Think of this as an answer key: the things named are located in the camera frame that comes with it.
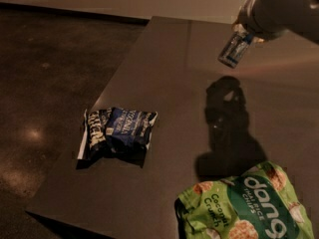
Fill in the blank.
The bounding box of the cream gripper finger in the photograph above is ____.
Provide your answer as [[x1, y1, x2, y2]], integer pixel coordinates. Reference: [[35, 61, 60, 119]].
[[232, 23, 265, 44]]

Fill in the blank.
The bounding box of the silver blue redbull can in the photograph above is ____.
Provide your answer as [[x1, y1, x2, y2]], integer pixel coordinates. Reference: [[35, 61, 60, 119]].
[[218, 31, 254, 69]]

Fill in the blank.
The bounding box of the blue vinegar chips bag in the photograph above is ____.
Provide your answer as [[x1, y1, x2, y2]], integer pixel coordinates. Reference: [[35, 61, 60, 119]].
[[77, 108, 158, 161]]

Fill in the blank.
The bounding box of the green dang rice chips bag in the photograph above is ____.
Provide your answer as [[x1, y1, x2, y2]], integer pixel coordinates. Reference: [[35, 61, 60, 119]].
[[175, 161, 315, 239]]

